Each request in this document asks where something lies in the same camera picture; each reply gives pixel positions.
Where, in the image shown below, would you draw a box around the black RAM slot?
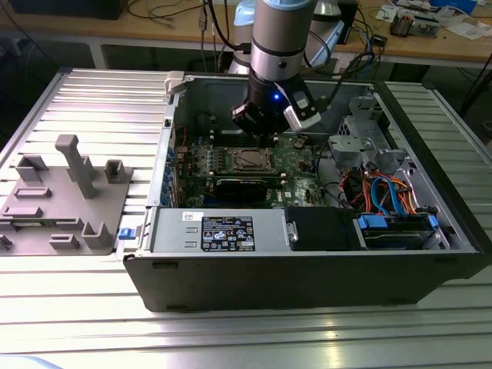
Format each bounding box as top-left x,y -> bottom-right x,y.
211,173 -> 285,180
210,138 -> 278,145
211,170 -> 285,176
210,131 -> 278,138
211,141 -> 278,149
211,135 -> 278,141

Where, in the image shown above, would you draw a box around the CPU socket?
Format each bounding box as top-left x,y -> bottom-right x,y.
231,145 -> 273,173

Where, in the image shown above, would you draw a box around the black drive bay cover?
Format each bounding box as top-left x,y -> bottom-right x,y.
286,206 -> 361,253

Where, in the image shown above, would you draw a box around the black graphics card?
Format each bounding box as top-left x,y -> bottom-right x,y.
212,176 -> 269,204

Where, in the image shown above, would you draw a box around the green motherboard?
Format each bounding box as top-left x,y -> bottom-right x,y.
175,130 -> 330,211

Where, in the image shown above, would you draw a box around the white plastic case latch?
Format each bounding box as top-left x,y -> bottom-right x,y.
164,71 -> 187,95

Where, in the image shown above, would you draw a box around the grey metal drive cage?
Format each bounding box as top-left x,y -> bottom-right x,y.
327,95 -> 414,178

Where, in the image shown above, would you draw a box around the white label sheet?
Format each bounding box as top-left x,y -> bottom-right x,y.
331,53 -> 350,80

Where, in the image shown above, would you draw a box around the black upright box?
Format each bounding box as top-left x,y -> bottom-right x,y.
337,0 -> 361,45

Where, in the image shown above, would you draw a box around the grey power supply unit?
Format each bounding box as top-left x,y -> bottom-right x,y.
147,207 -> 290,255

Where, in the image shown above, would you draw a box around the hard disk in blue carrier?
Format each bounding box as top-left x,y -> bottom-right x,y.
354,213 -> 440,251

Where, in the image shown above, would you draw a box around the wooden desk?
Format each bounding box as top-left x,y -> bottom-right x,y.
0,0 -> 492,70

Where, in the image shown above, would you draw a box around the black PC case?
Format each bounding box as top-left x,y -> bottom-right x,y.
121,71 -> 492,314

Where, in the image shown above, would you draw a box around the copper coil device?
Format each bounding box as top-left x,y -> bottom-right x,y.
389,10 -> 415,38

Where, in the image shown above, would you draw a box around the small electronics box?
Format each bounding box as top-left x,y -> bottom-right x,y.
413,13 -> 440,38

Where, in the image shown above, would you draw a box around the black monitor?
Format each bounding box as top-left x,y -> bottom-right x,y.
9,0 -> 125,21

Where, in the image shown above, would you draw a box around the grey parts rack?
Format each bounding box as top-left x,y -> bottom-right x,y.
0,133 -> 135,258

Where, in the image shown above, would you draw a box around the blue box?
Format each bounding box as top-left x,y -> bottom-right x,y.
429,0 -> 478,12

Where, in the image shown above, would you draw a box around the white papers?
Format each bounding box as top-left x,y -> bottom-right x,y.
445,22 -> 488,40

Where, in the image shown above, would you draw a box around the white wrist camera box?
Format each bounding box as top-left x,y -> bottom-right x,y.
283,88 -> 322,131

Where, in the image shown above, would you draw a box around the thick black camera cable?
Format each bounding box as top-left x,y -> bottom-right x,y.
317,52 -> 376,112

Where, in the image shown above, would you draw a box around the red wire bundle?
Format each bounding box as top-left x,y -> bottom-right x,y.
337,168 -> 371,211

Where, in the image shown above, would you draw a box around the blue flat data wire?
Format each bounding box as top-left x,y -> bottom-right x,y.
369,171 -> 404,219

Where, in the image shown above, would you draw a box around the orange wire bundle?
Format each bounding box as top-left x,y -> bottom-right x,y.
394,177 -> 426,217

